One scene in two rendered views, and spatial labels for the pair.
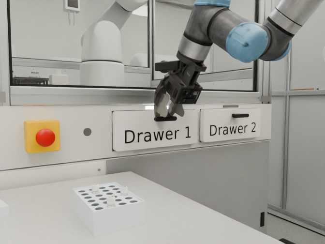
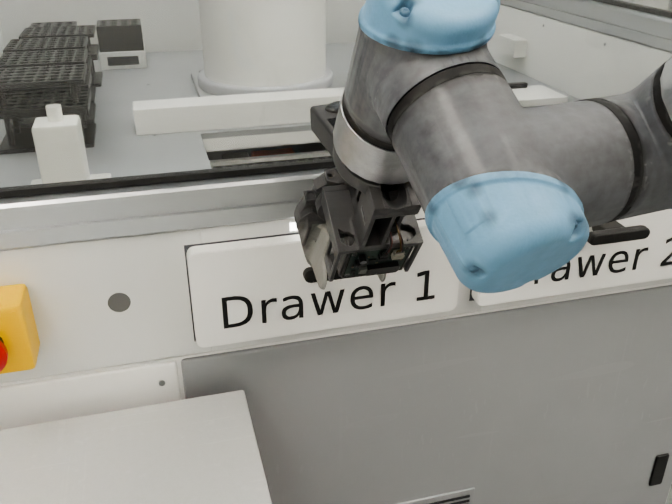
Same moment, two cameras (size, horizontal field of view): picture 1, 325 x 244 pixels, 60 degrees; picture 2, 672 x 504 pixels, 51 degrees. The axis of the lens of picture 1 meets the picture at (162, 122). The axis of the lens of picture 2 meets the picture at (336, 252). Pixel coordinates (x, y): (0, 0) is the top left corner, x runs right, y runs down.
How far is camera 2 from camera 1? 0.41 m
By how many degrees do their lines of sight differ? 28
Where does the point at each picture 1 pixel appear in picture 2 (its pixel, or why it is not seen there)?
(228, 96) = not seen: hidden behind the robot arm
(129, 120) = (235, 273)
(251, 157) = (650, 325)
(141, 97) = (277, 199)
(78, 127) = (91, 294)
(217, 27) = (408, 153)
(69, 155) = (78, 356)
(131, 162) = (251, 362)
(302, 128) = not seen: outside the picture
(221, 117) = not seen: hidden behind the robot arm
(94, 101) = (129, 228)
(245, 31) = (480, 220)
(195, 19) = (360, 76)
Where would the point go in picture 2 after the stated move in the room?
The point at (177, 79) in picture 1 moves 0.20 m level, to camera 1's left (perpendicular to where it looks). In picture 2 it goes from (340, 212) to (121, 184)
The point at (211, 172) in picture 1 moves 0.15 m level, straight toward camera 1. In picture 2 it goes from (501, 370) to (463, 444)
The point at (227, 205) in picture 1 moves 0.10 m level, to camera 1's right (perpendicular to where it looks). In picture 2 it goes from (545, 443) to (622, 459)
